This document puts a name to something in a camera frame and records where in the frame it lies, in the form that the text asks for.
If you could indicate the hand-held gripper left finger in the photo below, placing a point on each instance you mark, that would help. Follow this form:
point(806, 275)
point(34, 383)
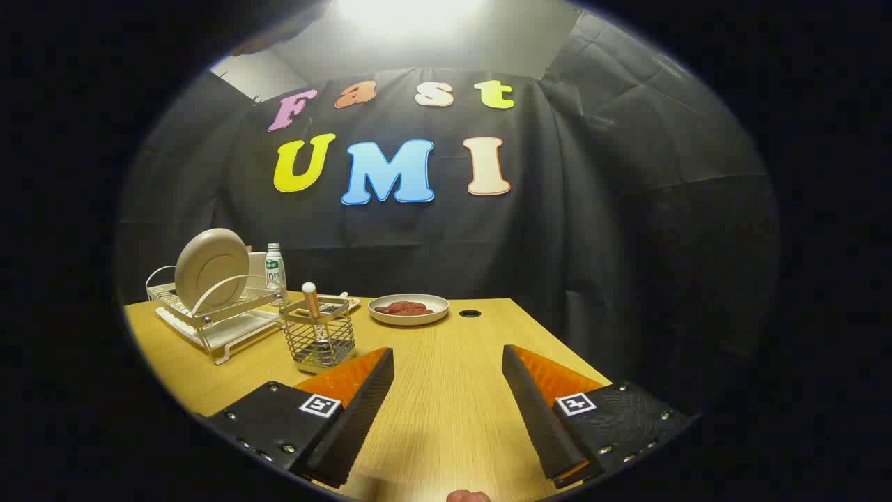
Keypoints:
point(362, 411)

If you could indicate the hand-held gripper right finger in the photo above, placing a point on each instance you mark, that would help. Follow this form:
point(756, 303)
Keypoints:
point(536, 411)

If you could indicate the beige round plate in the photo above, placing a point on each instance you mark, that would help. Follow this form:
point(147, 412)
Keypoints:
point(209, 268)

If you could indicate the white plate with meat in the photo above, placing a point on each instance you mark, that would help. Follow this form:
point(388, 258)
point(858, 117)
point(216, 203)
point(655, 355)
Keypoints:
point(432, 310)

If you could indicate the red meat slice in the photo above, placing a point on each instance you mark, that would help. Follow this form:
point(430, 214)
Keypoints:
point(414, 305)
point(390, 309)

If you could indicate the white divided tray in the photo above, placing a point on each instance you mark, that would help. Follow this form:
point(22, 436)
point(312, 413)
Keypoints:
point(350, 302)

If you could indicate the white drip tray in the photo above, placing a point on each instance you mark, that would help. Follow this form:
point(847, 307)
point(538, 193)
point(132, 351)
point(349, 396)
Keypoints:
point(233, 333)

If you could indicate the small white drink bottle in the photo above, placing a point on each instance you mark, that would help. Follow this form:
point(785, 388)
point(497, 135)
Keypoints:
point(275, 272)

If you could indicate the black backdrop cloth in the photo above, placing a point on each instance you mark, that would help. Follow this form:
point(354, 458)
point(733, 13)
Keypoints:
point(432, 251)

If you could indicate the white toaster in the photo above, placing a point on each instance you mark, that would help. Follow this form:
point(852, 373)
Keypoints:
point(257, 268)

